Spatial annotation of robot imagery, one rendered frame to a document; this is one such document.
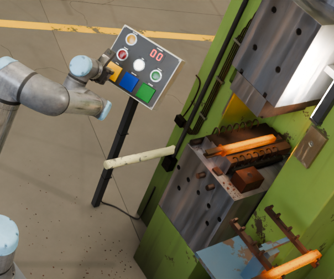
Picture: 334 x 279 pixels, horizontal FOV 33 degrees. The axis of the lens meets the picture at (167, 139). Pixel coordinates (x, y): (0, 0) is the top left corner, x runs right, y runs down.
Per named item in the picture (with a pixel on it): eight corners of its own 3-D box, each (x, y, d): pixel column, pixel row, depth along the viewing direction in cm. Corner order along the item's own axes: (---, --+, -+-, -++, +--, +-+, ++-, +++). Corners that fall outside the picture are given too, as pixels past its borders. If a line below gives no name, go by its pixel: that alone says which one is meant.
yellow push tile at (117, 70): (114, 81, 277) (121, 68, 276) (102, 74, 279) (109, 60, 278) (115, 82, 279) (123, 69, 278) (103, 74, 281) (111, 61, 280)
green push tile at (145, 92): (147, 103, 273) (155, 90, 272) (134, 95, 275) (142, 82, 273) (148, 103, 275) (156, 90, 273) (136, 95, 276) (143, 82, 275)
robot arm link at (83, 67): (63, 71, 243) (74, 50, 241) (76, 73, 255) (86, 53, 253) (81, 81, 241) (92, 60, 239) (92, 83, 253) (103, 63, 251)
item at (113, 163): (106, 172, 285) (109, 165, 282) (101, 165, 288) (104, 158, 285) (175, 156, 312) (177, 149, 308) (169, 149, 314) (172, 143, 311)
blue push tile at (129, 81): (131, 92, 275) (138, 79, 274) (118, 84, 277) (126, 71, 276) (132, 92, 277) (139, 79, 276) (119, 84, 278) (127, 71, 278)
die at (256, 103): (257, 117, 241) (266, 100, 235) (229, 87, 251) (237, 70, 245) (318, 104, 266) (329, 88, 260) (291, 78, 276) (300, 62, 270)
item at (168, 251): (168, 311, 308) (198, 261, 279) (132, 257, 327) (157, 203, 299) (241, 279, 342) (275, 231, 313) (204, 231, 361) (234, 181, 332)
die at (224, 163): (225, 175, 263) (232, 162, 257) (200, 145, 273) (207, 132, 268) (285, 158, 288) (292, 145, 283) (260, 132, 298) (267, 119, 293)
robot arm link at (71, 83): (73, 109, 243) (87, 84, 241) (51, 96, 245) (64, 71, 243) (81, 110, 252) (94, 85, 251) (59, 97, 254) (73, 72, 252)
